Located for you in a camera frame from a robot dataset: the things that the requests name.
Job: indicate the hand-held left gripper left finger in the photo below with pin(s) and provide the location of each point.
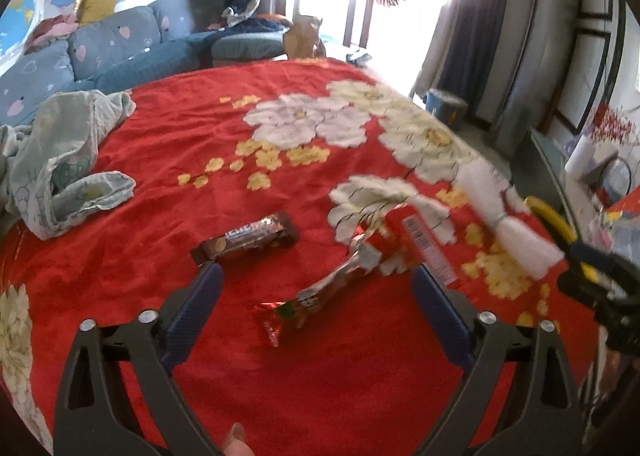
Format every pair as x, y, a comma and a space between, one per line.
195, 311

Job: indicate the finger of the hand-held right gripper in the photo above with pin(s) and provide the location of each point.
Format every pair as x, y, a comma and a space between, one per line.
595, 261
585, 288

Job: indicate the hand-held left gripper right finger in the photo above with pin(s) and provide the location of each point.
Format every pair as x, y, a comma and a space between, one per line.
442, 311

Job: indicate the silver red twisted wrapper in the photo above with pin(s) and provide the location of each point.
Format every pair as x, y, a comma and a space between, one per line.
325, 286

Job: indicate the person's left hand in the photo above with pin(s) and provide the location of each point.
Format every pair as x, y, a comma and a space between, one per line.
237, 443

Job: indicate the clear plastic packet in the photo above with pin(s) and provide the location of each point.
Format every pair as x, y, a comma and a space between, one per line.
620, 236

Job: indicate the red wrapper with barcode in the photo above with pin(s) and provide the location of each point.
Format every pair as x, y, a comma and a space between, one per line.
430, 251

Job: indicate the red cardboard box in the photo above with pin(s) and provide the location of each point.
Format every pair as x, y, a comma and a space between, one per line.
625, 206

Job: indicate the white rolled towel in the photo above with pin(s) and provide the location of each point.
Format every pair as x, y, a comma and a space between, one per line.
520, 243

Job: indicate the brown snack wrapper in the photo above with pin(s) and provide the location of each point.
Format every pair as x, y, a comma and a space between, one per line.
240, 238

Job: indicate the white paper roll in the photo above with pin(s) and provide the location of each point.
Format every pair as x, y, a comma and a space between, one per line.
580, 158

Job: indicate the red artificial flowers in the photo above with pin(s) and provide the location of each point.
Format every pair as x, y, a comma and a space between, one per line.
617, 125

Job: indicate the red floral blanket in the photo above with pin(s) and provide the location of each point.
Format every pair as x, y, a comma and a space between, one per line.
150, 145

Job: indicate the blue bucket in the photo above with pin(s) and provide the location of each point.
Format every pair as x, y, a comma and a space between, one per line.
445, 110

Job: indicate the grey standing air conditioner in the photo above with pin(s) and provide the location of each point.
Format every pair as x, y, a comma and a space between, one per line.
530, 50

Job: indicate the light green crumpled blanket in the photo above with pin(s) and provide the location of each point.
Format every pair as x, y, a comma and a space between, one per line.
60, 135

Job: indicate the blue heart print sofa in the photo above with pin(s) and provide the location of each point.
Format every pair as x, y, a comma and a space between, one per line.
150, 60

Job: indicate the blue shoes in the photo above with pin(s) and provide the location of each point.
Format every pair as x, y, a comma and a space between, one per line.
360, 56

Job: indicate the dark grey curtain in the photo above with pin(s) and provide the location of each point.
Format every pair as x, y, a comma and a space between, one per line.
465, 10

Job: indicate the brown paper bag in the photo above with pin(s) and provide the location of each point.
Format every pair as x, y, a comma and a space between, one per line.
304, 38

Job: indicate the dark blue quilt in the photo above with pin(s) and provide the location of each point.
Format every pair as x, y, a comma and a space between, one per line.
267, 23

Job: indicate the pink clothes pile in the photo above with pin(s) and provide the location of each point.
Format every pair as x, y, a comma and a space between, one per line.
52, 33

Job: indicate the yellow pillow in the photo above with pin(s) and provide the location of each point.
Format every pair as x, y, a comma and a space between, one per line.
97, 9

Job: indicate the world map wall poster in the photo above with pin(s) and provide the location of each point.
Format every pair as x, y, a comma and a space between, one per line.
17, 25

